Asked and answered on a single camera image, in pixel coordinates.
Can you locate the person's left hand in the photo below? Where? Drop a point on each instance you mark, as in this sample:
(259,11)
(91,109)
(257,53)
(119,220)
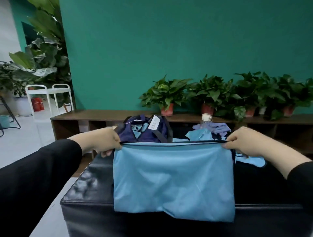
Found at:
(106,140)

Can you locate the person's right hand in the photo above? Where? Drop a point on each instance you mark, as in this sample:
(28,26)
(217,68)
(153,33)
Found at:
(244,141)

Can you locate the navy blue bag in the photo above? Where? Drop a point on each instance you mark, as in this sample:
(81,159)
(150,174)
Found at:
(127,134)

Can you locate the purple cloth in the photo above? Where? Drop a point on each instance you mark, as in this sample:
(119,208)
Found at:
(217,128)

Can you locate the clear bottle silver cap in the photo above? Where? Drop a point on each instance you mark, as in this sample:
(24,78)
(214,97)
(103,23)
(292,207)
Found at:
(207,117)

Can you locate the person's right forearm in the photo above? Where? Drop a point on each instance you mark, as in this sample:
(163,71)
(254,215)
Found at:
(293,171)

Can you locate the person's left forearm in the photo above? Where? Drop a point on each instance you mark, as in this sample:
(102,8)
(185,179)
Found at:
(39,180)

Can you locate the wooden shelf cabinet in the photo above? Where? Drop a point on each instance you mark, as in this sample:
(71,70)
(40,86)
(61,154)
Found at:
(68,122)

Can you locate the green plant in white pot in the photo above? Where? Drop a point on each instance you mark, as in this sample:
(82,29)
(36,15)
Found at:
(252,90)

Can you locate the black leather bench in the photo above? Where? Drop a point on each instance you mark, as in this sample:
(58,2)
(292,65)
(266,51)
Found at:
(88,195)

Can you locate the green plant in red pot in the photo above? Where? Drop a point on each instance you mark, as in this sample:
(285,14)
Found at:
(293,93)
(166,93)
(210,93)

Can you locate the white wheeled cart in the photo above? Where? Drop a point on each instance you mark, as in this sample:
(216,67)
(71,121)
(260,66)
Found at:
(36,88)

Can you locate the wooden top black stool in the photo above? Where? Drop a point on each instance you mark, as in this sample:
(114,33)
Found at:
(12,115)

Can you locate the teal bucket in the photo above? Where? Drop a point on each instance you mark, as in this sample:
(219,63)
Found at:
(4,121)

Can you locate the white metal rack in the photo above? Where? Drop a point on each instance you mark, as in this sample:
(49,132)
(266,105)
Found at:
(46,49)

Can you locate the small plant in white pot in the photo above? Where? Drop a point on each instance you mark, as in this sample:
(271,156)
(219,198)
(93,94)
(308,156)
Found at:
(14,80)

